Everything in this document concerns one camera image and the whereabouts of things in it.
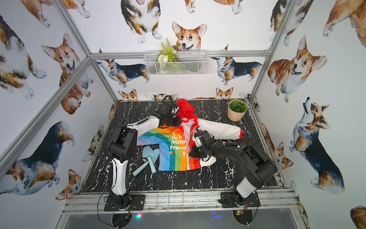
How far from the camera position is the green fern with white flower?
0.82m

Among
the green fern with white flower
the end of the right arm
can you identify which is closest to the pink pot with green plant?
the end of the right arm

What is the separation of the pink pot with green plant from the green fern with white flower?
1.67 feet

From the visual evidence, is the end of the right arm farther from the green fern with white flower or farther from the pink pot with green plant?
the green fern with white flower

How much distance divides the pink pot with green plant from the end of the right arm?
0.36 meters

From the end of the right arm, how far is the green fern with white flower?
1.75ft

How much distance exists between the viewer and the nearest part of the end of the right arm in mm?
653

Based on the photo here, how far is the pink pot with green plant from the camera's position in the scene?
102cm
